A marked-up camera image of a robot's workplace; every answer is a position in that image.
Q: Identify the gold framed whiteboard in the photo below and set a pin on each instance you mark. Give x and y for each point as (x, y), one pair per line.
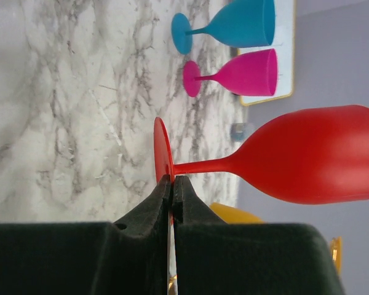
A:
(284, 45)

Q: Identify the red plastic wine glass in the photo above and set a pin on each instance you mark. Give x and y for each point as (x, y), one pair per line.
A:
(311, 157)

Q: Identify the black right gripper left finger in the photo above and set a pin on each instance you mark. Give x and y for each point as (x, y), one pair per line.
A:
(128, 256)

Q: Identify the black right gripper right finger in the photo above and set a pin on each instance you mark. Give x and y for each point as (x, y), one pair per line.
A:
(214, 257)

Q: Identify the yellow plastic wine glass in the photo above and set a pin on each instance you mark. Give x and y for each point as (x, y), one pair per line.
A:
(233, 215)

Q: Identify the small blue glass jar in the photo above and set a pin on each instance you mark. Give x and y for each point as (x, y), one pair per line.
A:
(239, 132)

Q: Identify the blue plastic wine glass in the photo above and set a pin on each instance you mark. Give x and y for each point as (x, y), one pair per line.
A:
(239, 24)

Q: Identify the magenta plastic wine glass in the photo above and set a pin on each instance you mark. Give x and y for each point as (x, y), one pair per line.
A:
(248, 74)

